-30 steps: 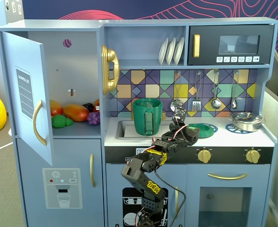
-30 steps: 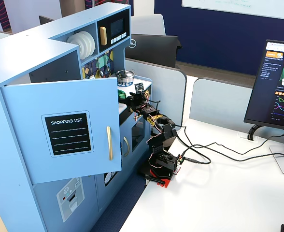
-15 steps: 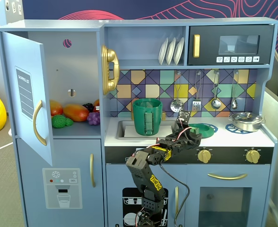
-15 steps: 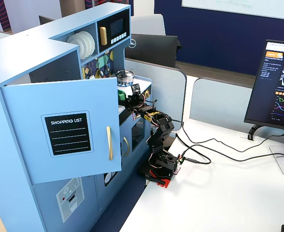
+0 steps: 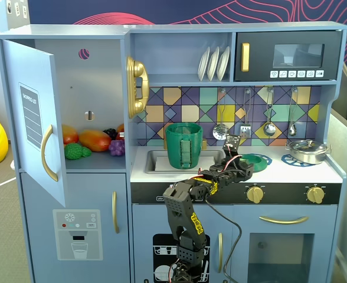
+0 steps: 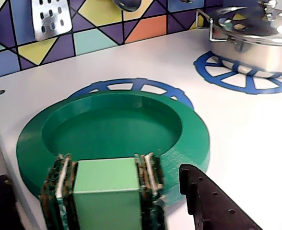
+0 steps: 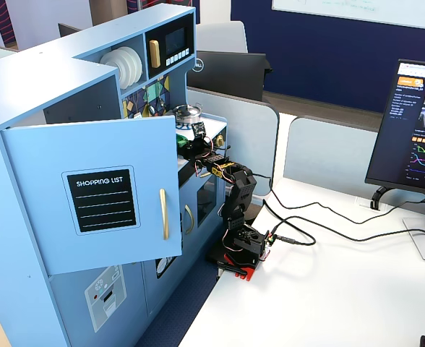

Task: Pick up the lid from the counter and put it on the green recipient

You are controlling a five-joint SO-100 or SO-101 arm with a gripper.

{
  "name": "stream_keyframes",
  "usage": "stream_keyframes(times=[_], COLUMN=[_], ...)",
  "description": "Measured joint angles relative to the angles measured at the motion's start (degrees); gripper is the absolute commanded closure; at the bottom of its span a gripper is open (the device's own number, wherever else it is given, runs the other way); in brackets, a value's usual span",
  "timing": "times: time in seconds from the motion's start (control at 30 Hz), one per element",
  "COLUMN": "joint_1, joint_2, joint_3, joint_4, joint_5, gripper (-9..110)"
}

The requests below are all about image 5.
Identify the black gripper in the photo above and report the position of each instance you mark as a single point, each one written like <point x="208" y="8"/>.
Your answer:
<point x="248" y="170"/>

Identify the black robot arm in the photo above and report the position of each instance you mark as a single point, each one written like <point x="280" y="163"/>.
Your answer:
<point x="185" y="212"/>

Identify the gold stove knob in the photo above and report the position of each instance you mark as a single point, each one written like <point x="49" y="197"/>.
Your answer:
<point x="315" y="194"/>
<point x="255" y="194"/>

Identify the steel toy spatula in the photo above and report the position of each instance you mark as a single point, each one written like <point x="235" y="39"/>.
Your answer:
<point x="244" y="131"/>

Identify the steel toy ladle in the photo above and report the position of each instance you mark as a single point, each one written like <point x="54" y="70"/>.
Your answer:
<point x="269" y="129"/>

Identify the steel toy skimmer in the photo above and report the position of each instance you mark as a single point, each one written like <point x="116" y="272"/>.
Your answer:
<point x="219" y="132"/>

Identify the steel toy spoon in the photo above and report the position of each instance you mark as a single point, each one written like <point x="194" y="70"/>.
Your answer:
<point x="292" y="129"/>

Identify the steel toy pot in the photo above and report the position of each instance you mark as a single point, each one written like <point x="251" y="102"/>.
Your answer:
<point x="307" y="157"/>

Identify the green container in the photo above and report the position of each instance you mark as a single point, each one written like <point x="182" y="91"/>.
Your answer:
<point x="176" y="144"/>

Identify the white toy plate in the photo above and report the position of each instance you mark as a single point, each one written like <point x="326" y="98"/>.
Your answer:
<point x="212" y="65"/>
<point x="223" y="63"/>
<point x="203" y="66"/>

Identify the purple toy grapes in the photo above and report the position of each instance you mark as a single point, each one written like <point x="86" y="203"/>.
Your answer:
<point x="116" y="148"/>

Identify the black toy microwave door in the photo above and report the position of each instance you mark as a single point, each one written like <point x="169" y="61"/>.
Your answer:
<point x="262" y="38"/>

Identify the dark toy berries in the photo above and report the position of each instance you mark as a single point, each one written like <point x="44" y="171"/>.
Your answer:
<point x="110" y="133"/>

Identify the gold toy telephone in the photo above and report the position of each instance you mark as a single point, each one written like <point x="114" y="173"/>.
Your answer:
<point x="138" y="73"/>

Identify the blue toy kitchen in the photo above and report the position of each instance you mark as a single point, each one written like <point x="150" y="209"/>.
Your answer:
<point x="191" y="29"/>

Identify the orange toy mango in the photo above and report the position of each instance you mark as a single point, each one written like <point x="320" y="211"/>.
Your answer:
<point x="94" y="141"/>

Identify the green toy broccoli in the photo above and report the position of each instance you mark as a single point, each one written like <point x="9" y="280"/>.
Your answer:
<point x="74" y="151"/>

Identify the red orange toy fruit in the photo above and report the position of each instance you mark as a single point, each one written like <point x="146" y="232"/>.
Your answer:
<point x="70" y="135"/>

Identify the open blue cupboard door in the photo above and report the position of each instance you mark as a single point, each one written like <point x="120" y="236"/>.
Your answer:
<point x="14" y="88"/>

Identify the small wrist camera board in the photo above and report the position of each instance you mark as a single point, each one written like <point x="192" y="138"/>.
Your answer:
<point x="232" y="141"/>

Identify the white paper wall card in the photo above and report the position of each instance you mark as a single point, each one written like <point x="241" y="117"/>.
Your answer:
<point x="10" y="7"/>

